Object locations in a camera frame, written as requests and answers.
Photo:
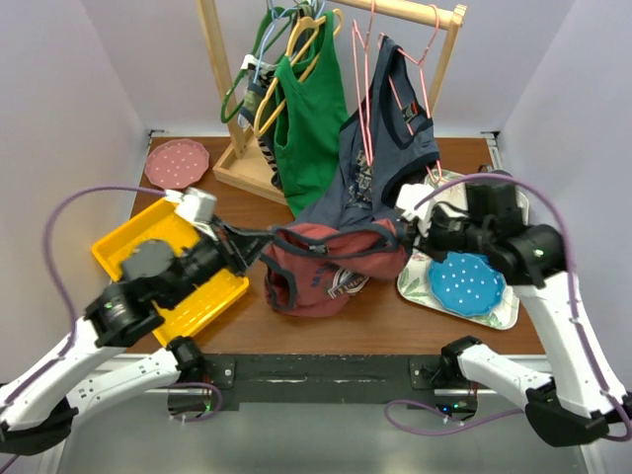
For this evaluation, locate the red tank top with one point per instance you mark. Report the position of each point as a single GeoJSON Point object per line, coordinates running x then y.
{"type": "Point", "coordinates": [313, 270]}

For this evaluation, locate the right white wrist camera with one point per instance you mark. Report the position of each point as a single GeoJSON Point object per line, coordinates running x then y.
{"type": "Point", "coordinates": [414, 202]}

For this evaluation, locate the pink dotted plate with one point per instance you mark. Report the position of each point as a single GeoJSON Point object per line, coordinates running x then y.
{"type": "Point", "coordinates": [176, 164]}

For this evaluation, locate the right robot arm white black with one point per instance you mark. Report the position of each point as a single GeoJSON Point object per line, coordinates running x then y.
{"type": "Point", "coordinates": [580, 400]}

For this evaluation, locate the pink wire hanger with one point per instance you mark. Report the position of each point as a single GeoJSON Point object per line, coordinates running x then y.
{"type": "Point", "coordinates": [433, 173]}
{"type": "Point", "coordinates": [363, 93]}

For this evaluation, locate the navy blue tank top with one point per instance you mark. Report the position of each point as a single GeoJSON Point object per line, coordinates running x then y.
{"type": "Point", "coordinates": [388, 142]}

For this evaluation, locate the light blue hanger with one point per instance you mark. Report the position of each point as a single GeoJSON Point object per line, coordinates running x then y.
{"type": "Point", "coordinates": [256, 91]}

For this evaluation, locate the green hanger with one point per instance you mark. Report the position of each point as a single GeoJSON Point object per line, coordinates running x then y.
{"type": "Point", "coordinates": [274, 23]}

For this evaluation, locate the blue dotted plate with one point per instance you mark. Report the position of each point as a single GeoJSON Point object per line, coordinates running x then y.
{"type": "Point", "coordinates": [466, 284]}

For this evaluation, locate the black mounting base plate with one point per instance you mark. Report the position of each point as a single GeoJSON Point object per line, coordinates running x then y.
{"type": "Point", "coordinates": [333, 379]}

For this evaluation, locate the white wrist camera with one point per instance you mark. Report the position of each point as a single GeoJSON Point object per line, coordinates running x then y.
{"type": "Point", "coordinates": [414, 202]}
{"type": "Point", "coordinates": [193, 205]}

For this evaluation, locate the yellow plastic tray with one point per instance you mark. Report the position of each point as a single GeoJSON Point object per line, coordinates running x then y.
{"type": "Point", "coordinates": [159, 221]}

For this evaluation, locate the green tank top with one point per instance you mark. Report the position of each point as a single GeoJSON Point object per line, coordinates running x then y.
{"type": "Point", "coordinates": [306, 140]}

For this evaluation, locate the wooden clothes rack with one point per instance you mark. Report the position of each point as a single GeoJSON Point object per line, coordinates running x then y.
{"type": "Point", "coordinates": [242, 164]}

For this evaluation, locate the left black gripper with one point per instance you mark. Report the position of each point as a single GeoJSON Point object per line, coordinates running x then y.
{"type": "Point", "coordinates": [249, 245]}

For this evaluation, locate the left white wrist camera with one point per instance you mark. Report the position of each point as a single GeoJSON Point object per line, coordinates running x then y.
{"type": "Point", "coordinates": [193, 205]}

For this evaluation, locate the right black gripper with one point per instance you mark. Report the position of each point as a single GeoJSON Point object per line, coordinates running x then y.
{"type": "Point", "coordinates": [425, 235]}

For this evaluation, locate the leaf pattern tray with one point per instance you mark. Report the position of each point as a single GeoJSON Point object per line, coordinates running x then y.
{"type": "Point", "coordinates": [412, 285]}

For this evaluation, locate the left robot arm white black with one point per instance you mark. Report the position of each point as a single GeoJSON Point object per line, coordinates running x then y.
{"type": "Point", "coordinates": [40, 409]}

